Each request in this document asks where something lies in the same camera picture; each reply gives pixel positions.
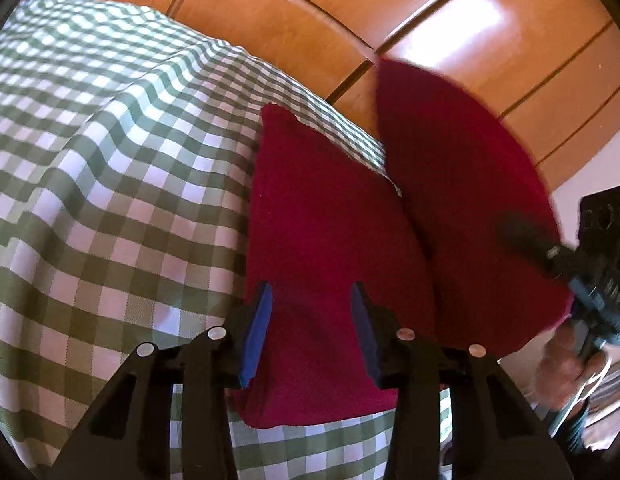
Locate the green white checkered blanket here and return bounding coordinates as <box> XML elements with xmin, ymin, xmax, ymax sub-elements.
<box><xmin>0</xmin><ymin>0</ymin><xmax>453</xmax><ymax>480</ymax></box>

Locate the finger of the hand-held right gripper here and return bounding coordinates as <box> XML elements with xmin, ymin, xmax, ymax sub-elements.
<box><xmin>502</xmin><ymin>212</ymin><xmax>571</xmax><ymax>281</ymax></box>

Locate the wooden panelled wardrobe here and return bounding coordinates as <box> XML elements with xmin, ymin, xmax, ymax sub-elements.
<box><xmin>30</xmin><ymin>0</ymin><xmax>620</xmax><ymax>206</ymax></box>

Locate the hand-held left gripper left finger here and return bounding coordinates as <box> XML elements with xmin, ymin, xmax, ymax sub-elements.
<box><xmin>50</xmin><ymin>280</ymin><xmax>274</xmax><ymax>480</ymax></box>

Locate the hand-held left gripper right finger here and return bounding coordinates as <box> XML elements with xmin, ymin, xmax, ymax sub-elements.
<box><xmin>351</xmin><ymin>280</ymin><xmax>573</xmax><ymax>480</ymax></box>

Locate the person's right hand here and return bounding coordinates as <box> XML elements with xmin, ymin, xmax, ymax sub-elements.
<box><xmin>534</xmin><ymin>327</ymin><xmax>613</xmax><ymax>413</ymax></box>

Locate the magenta red shirt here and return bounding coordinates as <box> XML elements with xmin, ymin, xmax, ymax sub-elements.
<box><xmin>230</xmin><ymin>57</ymin><xmax>576</xmax><ymax>431</ymax></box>

